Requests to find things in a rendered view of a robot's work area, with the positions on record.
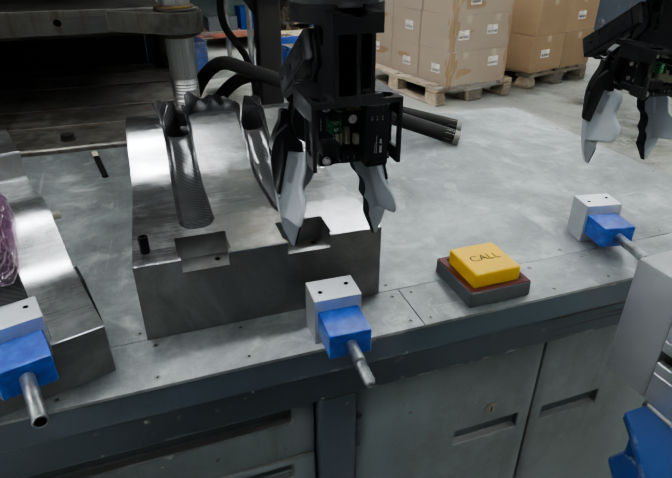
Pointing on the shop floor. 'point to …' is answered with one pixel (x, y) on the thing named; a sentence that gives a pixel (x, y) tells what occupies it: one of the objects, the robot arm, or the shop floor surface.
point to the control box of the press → (263, 18)
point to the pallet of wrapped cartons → (447, 34)
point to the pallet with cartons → (549, 34)
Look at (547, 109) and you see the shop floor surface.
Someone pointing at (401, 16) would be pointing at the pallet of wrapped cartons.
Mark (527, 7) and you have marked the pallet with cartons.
